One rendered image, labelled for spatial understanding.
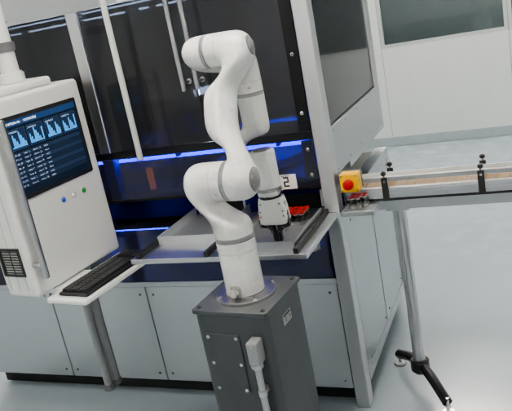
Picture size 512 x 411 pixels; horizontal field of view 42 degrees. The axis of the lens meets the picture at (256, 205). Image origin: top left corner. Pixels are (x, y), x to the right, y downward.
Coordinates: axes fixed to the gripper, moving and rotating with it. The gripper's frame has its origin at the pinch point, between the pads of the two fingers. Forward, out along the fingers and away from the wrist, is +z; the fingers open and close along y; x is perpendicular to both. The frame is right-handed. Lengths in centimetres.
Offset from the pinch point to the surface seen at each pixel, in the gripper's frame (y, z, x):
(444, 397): -44, 85, -33
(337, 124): -12, -26, -52
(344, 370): -4, 75, -34
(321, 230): -10.2, 4.7, -16.5
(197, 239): 36.6, 2.9, -9.0
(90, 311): 99, 35, -12
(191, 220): 53, 5, -36
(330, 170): -11.5, -12.0, -35.2
